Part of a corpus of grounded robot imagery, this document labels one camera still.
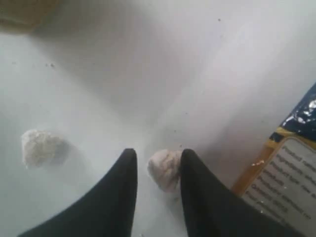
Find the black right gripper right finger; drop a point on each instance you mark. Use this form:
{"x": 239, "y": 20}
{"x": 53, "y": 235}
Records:
{"x": 212, "y": 210}

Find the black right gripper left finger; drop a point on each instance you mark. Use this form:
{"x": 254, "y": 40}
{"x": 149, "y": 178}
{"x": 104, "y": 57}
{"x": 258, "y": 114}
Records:
{"x": 107, "y": 210}

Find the white paper ball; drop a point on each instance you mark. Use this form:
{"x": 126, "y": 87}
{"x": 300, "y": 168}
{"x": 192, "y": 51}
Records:
{"x": 163, "y": 167}
{"x": 43, "y": 148}

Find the brown paper shopping bag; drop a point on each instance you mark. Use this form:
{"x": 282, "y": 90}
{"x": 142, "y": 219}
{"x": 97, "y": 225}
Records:
{"x": 25, "y": 14}

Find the long pasta packet dark blue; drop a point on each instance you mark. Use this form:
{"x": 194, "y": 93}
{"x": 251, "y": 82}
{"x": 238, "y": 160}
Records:
{"x": 281, "y": 182}

